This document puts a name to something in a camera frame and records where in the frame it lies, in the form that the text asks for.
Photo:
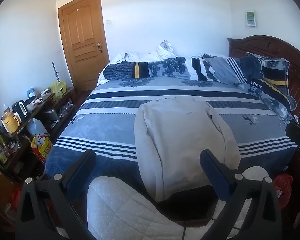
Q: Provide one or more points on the dark blue fleece cloth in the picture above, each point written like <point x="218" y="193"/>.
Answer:
<point x="251" y="66"/>

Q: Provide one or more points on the white wall control panel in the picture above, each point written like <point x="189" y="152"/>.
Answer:
<point x="250" y="18"/>

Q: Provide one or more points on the cluster of small bottles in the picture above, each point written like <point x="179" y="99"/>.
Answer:
<point x="2" y="155"/>

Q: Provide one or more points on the long blue patterned pillow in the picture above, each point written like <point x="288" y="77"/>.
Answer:
<point x="165" y="67"/>

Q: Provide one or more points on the blue pillow with yellow stripe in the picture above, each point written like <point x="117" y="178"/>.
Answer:
<point x="275" y="80"/>

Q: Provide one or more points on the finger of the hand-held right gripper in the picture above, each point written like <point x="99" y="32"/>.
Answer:
<point x="296" y="132"/>

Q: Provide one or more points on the black and white appliance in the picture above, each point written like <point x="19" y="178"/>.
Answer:
<point x="20" y="107"/>

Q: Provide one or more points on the bed with blue striped sheet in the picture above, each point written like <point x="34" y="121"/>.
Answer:
<point x="107" y="127"/>

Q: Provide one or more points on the wooden door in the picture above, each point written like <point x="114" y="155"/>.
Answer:
<point x="82" y="42"/>

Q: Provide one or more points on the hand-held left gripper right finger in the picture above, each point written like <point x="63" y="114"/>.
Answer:
<point x="212" y="173"/>

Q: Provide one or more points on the white pan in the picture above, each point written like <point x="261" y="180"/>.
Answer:
<point x="32" y="102"/>

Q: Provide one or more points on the yellow plastic bag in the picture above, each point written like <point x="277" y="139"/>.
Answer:
<point x="58" y="90"/>

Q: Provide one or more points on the red plastic bag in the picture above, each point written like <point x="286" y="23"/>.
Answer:
<point x="283" y="187"/>
<point x="16" y="198"/>

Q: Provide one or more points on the beige sweater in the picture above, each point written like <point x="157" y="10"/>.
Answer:
<point x="180" y="135"/>

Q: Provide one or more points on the small blue object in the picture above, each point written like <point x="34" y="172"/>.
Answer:
<point x="31" y="92"/>

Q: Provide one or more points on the yellow electric pot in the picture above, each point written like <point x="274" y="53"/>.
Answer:
<point x="11" y="123"/>

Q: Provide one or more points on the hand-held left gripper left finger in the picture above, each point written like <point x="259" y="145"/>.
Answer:
<point x="82" y="171"/>

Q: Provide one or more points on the red and yellow bag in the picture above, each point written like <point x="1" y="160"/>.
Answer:
<point x="43" y="147"/>

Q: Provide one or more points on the clear plastic water jug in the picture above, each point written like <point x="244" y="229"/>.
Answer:
<point x="36" y="127"/>

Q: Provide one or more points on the grey metal box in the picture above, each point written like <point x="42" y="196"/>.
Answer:
<point x="51" y="115"/>

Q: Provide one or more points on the grey metal pole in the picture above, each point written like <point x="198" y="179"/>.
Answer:
<point x="55" y="72"/>

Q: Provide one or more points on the dark wooden headboard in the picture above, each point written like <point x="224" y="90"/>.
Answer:
<point x="265" y="45"/>

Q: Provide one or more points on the dark wooden side shelf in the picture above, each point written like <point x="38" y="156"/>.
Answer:
<point x="15" y="162"/>

